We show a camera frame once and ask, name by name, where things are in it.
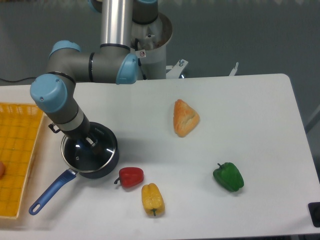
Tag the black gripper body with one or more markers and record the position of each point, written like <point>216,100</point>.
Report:
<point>77,128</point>

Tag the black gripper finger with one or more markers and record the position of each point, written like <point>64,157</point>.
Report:
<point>93,146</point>

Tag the glass lid blue knob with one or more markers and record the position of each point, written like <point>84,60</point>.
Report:
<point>78,157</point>

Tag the dark saucepan blue handle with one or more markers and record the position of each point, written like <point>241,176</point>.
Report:
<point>67,176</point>

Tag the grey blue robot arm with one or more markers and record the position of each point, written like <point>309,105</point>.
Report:
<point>114,64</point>

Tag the red bell pepper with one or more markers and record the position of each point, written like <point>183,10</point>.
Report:
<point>130,177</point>

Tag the yellow woven basket tray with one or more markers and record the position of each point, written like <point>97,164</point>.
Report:
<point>20,124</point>

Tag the yellow bell pepper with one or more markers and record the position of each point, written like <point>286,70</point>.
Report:
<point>152,200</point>

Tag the orange triangular bread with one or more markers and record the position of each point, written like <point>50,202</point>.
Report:
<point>185,118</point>

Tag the green bell pepper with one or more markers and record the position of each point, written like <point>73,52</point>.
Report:
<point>229,177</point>

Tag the black device at table edge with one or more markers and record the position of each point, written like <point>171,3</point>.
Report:
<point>314,210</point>

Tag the white metal bracket right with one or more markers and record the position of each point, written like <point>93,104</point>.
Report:
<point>234,70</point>

